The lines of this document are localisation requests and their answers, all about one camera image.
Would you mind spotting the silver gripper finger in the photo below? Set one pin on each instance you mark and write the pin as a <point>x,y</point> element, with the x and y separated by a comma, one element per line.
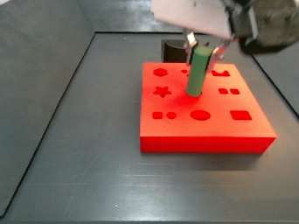
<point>189,44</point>
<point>217,53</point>

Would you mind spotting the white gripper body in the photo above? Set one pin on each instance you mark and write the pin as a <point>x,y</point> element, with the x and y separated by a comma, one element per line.
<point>221,18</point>

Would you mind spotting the green cylinder peg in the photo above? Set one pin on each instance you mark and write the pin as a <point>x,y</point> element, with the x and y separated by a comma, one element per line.
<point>197,70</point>

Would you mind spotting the black curved holder stand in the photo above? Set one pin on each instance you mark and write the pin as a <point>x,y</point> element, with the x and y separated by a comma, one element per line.
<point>172,51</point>

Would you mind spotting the red shape sorter block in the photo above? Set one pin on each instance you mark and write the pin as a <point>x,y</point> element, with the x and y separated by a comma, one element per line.
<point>221,121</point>

